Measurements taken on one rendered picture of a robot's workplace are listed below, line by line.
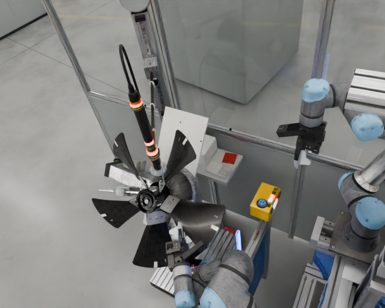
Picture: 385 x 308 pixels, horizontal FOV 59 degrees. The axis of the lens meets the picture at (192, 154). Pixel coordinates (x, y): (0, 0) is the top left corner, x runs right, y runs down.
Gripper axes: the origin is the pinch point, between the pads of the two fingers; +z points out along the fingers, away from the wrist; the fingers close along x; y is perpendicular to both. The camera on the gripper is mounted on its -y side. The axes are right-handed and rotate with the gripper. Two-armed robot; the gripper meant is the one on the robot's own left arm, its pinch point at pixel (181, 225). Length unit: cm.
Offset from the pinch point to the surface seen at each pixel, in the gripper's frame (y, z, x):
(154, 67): -4, 69, -39
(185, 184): -3.9, 24.2, 3.2
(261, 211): -36.9, 6.7, 16.4
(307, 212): -71, 37, 83
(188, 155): -11.8, 18.6, -23.3
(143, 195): 14.7, 15.8, -7.9
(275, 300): -35, -1, 122
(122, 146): 19.9, 37.5, -21.1
